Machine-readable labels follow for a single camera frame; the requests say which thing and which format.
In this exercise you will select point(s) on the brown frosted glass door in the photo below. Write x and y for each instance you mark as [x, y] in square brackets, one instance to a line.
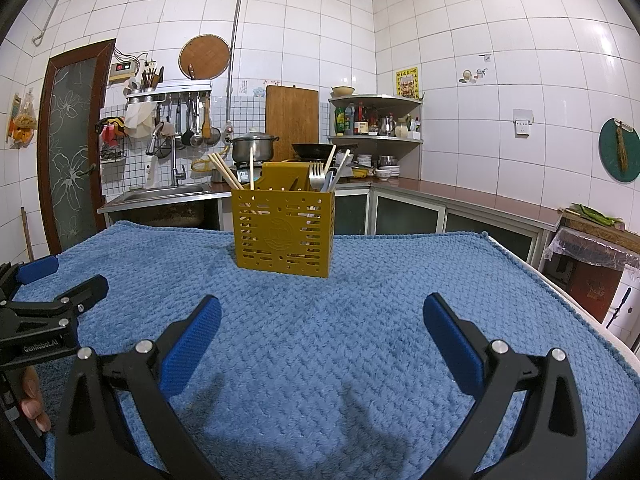
[72, 160]

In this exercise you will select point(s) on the hanging straw brush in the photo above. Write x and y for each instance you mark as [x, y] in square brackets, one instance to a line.
[622, 150]

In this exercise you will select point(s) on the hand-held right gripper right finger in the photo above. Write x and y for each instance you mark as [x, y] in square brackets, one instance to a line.
[452, 345]

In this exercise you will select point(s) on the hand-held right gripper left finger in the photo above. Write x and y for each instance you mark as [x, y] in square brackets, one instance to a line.
[192, 347]

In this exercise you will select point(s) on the wooden cutting board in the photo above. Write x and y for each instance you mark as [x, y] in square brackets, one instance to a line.
[292, 115]

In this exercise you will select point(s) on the wooden stick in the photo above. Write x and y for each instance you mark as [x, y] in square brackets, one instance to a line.
[28, 235]

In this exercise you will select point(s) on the white hanging towel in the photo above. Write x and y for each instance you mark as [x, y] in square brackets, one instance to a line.
[139, 122]

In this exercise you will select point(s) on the round green board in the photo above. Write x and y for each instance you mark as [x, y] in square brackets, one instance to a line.
[607, 152]

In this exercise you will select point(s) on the grey corner shelf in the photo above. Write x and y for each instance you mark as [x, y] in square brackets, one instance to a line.
[400, 138]

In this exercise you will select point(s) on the plastic covered red cabinet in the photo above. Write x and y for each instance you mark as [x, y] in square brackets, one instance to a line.
[590, 275]

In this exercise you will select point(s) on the beige control box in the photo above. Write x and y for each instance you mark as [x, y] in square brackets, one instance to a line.
[122, 71]

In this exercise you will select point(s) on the wooden hanging spatula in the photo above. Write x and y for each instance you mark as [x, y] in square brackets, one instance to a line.
[206, 117]

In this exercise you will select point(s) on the thick wooden board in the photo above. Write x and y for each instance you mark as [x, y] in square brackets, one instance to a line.
[605, 230]

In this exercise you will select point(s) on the yellow perforated utensil holder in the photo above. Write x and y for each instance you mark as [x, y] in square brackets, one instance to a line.
[280, 235]

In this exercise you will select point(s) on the yellow wall poster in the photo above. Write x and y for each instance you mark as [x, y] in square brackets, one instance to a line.
[407, 82]

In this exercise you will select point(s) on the dark red sauce bottle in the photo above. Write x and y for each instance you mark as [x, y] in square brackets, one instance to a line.
[361, 121]

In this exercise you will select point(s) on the black hanging ladle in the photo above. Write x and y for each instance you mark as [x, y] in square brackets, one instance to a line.
[188, 137]

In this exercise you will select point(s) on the kitchen counter cabinet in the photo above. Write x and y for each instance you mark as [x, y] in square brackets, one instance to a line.
[475, 202]

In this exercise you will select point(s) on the black wok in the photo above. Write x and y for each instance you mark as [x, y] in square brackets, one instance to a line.
[310, 150]

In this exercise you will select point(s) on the metal wall pipe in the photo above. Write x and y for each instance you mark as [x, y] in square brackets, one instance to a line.
[234, 45]

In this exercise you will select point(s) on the gas stove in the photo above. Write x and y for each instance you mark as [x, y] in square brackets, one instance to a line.
[245, 175]

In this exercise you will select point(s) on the blue knitted blanket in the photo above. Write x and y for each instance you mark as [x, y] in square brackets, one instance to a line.
[325, 340]

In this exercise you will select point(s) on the stack of white bowls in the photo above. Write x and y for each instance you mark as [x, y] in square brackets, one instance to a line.
[385, 172]

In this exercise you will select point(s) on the chrome faucet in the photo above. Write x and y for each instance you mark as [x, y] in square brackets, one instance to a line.
[175, 165]

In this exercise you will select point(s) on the white wall socket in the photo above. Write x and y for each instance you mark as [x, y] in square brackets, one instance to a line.
[523, 122]

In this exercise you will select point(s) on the round woven lid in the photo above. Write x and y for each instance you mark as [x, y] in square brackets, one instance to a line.
[205, 57]

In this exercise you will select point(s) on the hanging plastic bag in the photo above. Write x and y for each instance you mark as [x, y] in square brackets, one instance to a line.
[22, 125]

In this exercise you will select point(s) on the green bottle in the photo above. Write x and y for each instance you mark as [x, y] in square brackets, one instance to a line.
[340, 122]

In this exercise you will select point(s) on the small metal kettle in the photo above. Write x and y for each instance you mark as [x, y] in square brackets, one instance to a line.
[387, 126]

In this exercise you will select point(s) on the cream bowl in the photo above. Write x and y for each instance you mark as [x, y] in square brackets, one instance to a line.
[343, 91]

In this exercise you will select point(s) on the steel sink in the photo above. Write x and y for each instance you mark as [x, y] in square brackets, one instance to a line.
[167, 193]

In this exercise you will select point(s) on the pale wooden chopstick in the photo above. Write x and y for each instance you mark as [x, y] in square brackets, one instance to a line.
[230, 172]
[330, 157]
[222, 172]
[342, 162]
[251, 170]

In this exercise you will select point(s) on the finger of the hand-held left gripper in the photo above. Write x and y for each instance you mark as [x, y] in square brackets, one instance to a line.
[37, 267]
[82, 290]

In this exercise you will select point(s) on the green vegetables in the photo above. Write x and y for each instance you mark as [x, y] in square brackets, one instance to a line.
[595, 214]

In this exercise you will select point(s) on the steel cooking pot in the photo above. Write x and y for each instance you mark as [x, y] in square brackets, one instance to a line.
[255, 147]

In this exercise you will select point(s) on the wall utensil rack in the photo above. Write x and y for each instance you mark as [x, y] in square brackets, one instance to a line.
[167, 89]

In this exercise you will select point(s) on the person's left hand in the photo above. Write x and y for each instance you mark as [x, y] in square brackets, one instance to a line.
[32, 395]

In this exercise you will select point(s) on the metal fork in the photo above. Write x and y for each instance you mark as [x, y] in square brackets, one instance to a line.
[316, 175]

